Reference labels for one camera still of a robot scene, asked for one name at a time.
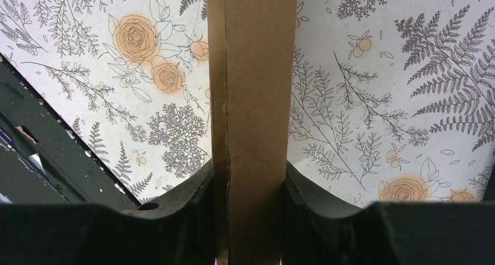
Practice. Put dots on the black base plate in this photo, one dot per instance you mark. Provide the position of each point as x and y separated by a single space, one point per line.
51 148

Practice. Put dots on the floral patterned table mat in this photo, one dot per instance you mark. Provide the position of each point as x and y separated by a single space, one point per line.
392 100

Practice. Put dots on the brown cardboard box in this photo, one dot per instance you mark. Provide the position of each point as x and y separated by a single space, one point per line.
250 62

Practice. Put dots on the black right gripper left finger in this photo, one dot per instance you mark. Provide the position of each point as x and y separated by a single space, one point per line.
175 228

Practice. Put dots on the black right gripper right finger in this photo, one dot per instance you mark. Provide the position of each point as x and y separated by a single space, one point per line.
320 228

